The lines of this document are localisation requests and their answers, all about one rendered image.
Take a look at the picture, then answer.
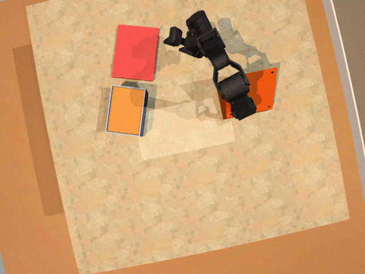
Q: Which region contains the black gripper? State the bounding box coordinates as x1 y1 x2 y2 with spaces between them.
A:
163 26 203 58

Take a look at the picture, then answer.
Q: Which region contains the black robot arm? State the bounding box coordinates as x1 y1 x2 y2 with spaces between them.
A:
186 10 257 120

